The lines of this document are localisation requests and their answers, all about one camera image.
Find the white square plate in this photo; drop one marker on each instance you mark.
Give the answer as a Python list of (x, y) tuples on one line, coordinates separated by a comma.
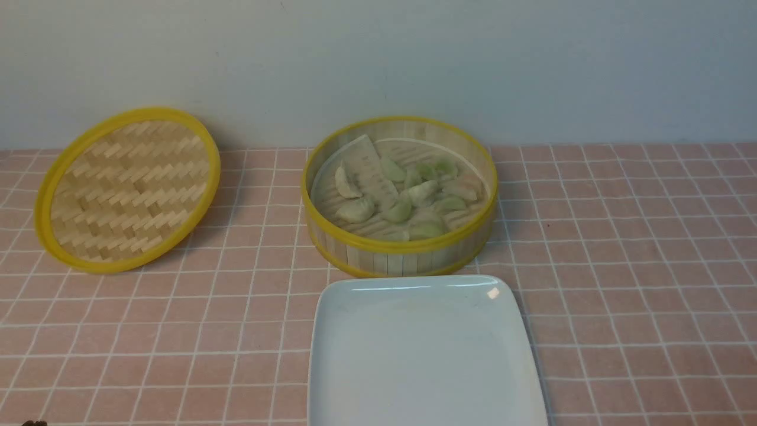
[(443, 350)]

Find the yellow rimmed bamboo steamer basket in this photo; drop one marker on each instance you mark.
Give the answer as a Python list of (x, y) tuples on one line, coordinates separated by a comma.
[(363, 257)]

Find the white steamer liner paper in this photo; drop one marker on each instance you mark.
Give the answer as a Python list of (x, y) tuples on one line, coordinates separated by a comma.
[(362, 156)]

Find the pale dumpling far left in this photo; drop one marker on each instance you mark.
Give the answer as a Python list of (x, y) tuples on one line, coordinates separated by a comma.
[(344, 185)]

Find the pale dumpling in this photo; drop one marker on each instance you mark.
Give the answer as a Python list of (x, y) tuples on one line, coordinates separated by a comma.
[(344, 185), (466, 187)]

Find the pale dumpling far right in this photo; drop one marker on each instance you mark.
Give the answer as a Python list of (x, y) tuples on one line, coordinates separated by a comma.
[(466, 187)]

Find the yellow rimmed bamboo steamer lid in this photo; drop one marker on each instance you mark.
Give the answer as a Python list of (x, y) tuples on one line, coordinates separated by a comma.
[(128, 190)]

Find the pink checked tablecloth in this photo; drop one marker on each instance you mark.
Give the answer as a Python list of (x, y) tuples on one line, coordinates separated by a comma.
[(634, 267)]

